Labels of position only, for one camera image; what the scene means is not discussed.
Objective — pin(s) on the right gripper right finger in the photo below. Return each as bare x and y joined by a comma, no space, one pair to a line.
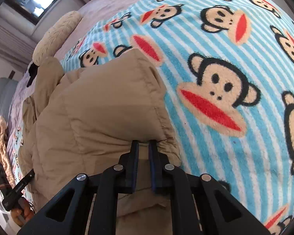
160,181

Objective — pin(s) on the orange quilted blanket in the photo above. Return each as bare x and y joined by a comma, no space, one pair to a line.
4,158

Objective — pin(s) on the black cloth on bed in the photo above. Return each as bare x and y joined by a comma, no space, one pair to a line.
33,68

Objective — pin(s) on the blue striped monkey blanket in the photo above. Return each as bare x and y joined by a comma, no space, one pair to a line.
241,98

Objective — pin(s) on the grey pleated curtain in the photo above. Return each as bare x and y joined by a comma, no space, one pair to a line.
19,37

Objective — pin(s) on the person's left hand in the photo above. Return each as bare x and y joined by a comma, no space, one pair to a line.
22,214

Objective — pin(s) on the cream round pillow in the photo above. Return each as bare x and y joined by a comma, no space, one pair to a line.
55,37

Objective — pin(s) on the tan puffer jacket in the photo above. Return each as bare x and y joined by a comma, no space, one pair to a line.
82,121

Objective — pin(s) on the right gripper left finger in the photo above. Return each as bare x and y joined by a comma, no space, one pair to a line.
129,161

